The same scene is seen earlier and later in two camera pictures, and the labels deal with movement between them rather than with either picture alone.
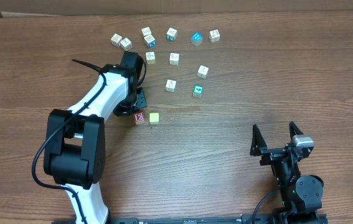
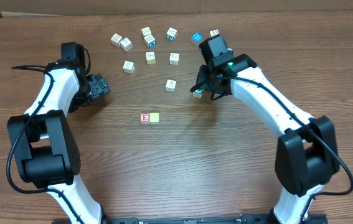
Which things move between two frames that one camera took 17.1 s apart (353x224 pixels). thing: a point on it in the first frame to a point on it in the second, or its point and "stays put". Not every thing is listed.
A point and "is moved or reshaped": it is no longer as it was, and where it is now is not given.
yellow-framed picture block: [150, 57] stays put
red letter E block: [139, 118] is moved or reshaped
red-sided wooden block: [116, 39] stays put
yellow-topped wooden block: [154, 118] stays put
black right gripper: [259, 149] to [203, 81]
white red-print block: [174, 58] stays put
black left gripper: [141, 101] to [99, 84]
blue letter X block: [150, 41] stays put
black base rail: [222, 220] stays put
